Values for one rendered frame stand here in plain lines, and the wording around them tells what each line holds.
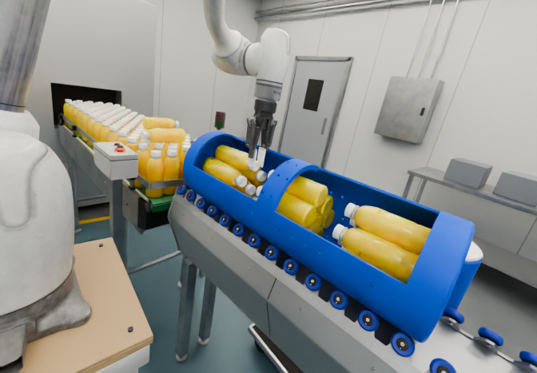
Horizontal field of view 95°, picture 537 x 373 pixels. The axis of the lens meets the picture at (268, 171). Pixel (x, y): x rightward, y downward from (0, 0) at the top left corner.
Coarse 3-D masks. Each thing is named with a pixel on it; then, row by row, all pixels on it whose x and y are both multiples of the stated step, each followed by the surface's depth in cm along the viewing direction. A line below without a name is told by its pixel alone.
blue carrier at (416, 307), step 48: (192, 144) 95; (240, 144) 107; (240, 192) 75; (336, 192) 83; (384, 192) 66; (288, 240) 65; (336, 240) 82; (432, 240) 48; (384, 288) 50; (432, 288) 44
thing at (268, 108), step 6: (258, 102) 80; (264, 102) 79; (270, 102) 79; (258, 108) 80; (264, 108) 79; (270, 108) 80; (258, 114) 80; (264, 114) 82; (270, 114) 84; (258, 120) 81; (258, 126) 83; (264, 126) 84
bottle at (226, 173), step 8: (208, 160) 95; (216, 160) 95; (208, 168) 94; (216, 168) 91; (224, 168) 90; (232, 168) 89; (216, 176) 91; (224, 176) 88; (232, 176) 87; (232, 184) 88
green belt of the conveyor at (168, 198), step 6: (66, 126) 194; (186, 186) 125; (144, 192) 111; (150, 198) 107; (156, 198) 108; (162, 198) 109; (168, 198) 110; (156, 204) 106; (162, 204) 107; (168, 204) 109; (150, 210) 107; (156, 210) 106; (162, 210) 109
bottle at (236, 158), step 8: (216, 152) 98; (224, 152) 95; (232, 152) 93; (240, 152) 92; (224, 160) 95; (232, 160) 92; (240, 160) 90; (248, 160) 89; (240, 168) 91; (248, 168) 89
